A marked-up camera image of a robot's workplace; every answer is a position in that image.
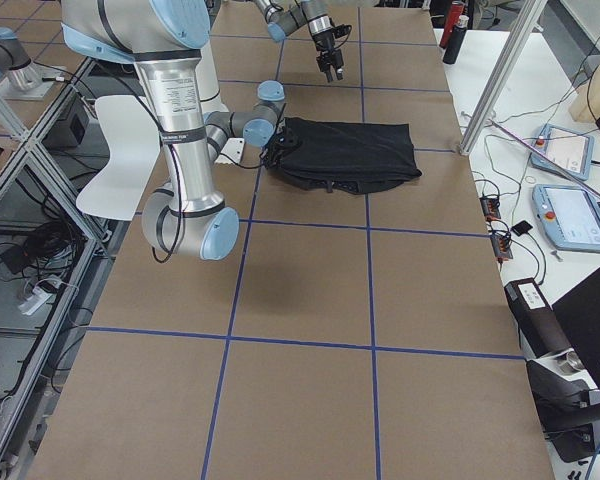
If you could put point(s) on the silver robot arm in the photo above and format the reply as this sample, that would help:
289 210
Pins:
163 40
283 22

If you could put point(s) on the orange circuit board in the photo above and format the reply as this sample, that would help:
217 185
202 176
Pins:
501 247
490 208

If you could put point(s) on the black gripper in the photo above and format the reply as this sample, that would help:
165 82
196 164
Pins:
278 148
325 41

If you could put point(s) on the white pedestal column with base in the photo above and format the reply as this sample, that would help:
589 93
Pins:
209 95

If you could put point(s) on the black monitor stand base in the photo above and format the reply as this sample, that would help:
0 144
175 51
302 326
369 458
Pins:
569 411

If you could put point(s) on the black bottle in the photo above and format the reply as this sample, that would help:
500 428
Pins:
455 40

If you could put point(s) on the black monitor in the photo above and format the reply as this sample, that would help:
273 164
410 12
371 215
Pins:
578 313

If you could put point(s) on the purple metal rod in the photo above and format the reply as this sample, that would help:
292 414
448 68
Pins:
558 169

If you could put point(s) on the lower teach pendant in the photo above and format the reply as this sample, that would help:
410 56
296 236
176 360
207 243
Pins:
569 216

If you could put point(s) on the aluminium frame post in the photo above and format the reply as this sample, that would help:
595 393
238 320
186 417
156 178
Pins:
513 47

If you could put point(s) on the red bottle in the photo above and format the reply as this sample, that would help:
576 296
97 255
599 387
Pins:
456 9

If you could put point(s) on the upper teach pendant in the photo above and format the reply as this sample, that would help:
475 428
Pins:
567 148

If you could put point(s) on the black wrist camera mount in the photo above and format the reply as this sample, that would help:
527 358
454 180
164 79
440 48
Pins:
285 140
342 30

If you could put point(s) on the black label printer box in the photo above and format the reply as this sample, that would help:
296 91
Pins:
535 318

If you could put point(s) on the upper orange circuit board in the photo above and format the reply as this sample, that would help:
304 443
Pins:
490 208

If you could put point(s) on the white chair seat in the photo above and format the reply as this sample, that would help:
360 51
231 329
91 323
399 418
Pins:
133 142

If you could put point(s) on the black graphic t-shirt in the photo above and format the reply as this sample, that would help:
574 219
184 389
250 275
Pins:
357 158

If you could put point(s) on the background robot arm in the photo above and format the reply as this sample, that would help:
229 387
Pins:
15 62

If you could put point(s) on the teach pendant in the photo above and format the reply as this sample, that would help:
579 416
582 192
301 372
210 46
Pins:
569 216
567 148

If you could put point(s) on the small black square pad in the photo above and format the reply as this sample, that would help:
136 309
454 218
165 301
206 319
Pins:
521 228

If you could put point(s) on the lower orange circuit board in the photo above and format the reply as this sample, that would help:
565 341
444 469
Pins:
501 247

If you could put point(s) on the white power strip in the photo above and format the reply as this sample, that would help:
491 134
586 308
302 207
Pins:
38 297

